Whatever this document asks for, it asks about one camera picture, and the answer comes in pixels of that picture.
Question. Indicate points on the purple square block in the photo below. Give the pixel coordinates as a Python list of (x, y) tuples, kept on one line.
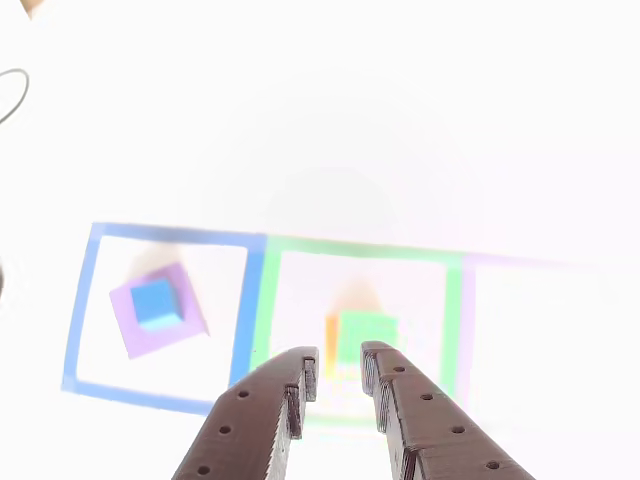
[(150, 340)]

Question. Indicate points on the purple tape square outline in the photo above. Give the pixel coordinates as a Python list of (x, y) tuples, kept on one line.
[(467, 325)]

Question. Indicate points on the small blue cube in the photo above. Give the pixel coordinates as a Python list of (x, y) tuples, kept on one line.
[(155, 300)]

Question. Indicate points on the blue tape square outline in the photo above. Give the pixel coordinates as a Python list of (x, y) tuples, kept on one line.
[(247, 310)]

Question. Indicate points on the green square block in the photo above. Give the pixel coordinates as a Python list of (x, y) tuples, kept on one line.
[(362, 327)]

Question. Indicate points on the orange square block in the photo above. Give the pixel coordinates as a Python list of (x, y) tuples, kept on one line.
[(331, 340)]

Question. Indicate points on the green tape square outline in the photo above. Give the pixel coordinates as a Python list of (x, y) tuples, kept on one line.
[(265, 300)]

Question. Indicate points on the wooden furniture leg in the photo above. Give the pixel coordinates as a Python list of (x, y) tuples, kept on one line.
[(32, 6)]

